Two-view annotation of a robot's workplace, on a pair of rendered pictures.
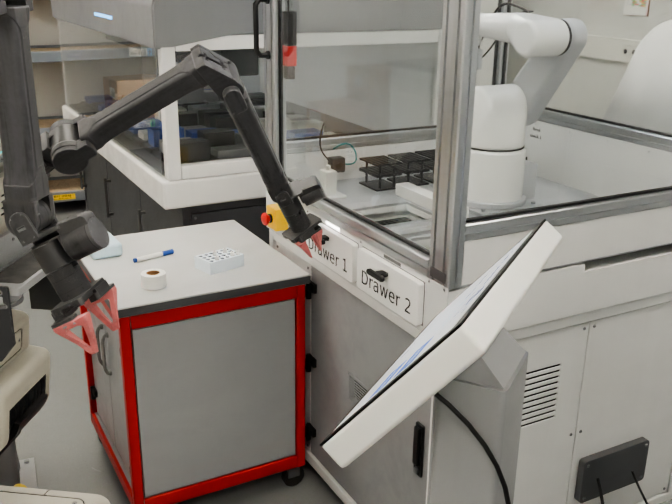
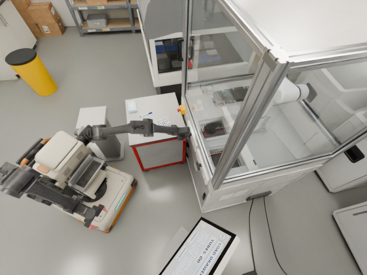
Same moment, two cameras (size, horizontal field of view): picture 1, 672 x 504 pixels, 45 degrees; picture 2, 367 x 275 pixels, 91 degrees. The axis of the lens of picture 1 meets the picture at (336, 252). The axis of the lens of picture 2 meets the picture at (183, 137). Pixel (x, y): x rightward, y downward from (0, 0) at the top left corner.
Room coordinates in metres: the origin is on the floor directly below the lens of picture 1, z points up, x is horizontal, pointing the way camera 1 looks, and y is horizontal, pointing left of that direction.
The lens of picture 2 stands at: (1.24, -0.12, 2.26)
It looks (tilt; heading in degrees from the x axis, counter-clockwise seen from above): 57 degrees down; 13
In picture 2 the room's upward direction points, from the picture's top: 2 degrees clockwise
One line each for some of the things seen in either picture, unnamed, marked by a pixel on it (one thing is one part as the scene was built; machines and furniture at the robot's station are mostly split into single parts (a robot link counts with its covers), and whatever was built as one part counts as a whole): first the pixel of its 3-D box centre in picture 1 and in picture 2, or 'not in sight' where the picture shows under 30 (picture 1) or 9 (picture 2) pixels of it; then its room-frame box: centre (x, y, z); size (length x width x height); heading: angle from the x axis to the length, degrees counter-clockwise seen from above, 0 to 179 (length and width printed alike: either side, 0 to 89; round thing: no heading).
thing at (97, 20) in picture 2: not in sight; (97, 21); (5.12, 2.92, 0.22); 0.40 x 0.30 x 0.17; 113
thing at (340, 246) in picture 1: (329, 247); (191, 135); (2.17, 0.02, 0.87); 0.29 x 0.02 x 0.11; 29
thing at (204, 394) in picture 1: (189, 365); (158, 135); (2.38, 0.48, 0.38); 0.62 x 0.58 x 0.76; 29
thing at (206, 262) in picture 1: (219, 260); (163, 123); (2.30, 0.35, 0.78); 0.12 x 0.08 x 0.04; 133
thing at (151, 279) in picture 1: (153, 279); not in sight; (2.14, 0.52, 0.78); 0.07 x 0.07 x 0.04
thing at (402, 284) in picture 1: (388, 284); (202, 166); (1.89, -0.13, 0.87); 0.29 x 0.02 x 0.11; 29
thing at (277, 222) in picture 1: (276, 217); (182, 109); (2.45, 0.19, 0.88); 0.07 x 0.05 x 0.07; 29
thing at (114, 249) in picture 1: (101, 244); (132, 106); (2.42, 0.75, 0.78); 0.15 x 0.10 x 0.04; 31
